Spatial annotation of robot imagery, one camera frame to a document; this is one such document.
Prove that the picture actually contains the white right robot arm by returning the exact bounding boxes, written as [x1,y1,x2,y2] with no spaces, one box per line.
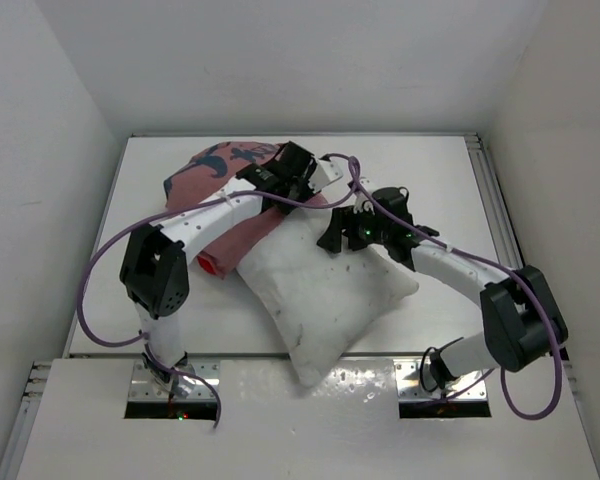
[343,184,569,390]

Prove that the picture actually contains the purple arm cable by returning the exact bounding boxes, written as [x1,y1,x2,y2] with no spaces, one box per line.
[77,152,361,430]
[347,174,565,420]

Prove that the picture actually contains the white pillow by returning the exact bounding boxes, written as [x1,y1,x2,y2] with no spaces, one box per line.
[237,210,419,388]

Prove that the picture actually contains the aluminium frame rail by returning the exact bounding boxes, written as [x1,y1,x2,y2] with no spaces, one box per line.
[464,134,525,269]
[0,361,52,480]

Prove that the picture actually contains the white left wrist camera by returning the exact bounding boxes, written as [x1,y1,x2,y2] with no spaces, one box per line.
[310,159,344,193]

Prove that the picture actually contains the aluminium frame rail left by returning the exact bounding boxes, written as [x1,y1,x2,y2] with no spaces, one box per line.
[0,361,52,480]

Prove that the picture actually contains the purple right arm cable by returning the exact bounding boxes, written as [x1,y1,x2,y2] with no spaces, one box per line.
[347,174,565,420]

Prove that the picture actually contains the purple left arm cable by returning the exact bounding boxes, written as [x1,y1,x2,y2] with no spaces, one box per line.
[77,152,361,430]

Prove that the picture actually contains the red pink patterned pillowcase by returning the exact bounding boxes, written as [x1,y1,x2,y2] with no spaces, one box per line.
[161,140,331,279]

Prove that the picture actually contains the white front cover board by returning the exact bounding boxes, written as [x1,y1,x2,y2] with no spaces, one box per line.
[19,358,597,479]

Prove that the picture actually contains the aluminium frame rail right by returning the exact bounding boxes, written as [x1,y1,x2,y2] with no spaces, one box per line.
[464,134,525,269]

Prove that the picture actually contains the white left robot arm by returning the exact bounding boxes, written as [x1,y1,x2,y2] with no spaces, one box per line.
[120,142,343,386]

